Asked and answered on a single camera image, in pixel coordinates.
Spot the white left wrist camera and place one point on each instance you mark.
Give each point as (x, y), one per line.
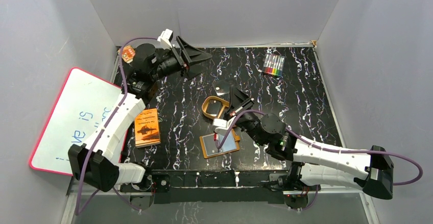
(165, 39)

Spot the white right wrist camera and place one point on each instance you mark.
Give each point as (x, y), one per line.
(221, 126)

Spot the orange paperback book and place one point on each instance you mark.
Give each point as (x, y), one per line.
(146, 128)

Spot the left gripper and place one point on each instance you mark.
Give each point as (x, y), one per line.
(182, 56)

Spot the pink framed whiteboard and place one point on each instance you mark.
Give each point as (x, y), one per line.
(83, 103)

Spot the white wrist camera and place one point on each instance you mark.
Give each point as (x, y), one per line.
(165, 39)
(221, 126)

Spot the pack of coloured markers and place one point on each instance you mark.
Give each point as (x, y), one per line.
(273, 65)

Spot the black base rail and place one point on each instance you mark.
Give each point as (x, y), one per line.
(271, 186)

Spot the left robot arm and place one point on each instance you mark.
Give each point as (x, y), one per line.
(94, 162)

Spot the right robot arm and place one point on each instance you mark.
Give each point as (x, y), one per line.
(370, 171)

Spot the orange leather card holder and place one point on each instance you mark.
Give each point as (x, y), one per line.
(231, 144)

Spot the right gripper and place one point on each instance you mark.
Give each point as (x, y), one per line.
(237, 97)

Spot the tan oval tray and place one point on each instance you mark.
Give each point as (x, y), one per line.
(223, 109)

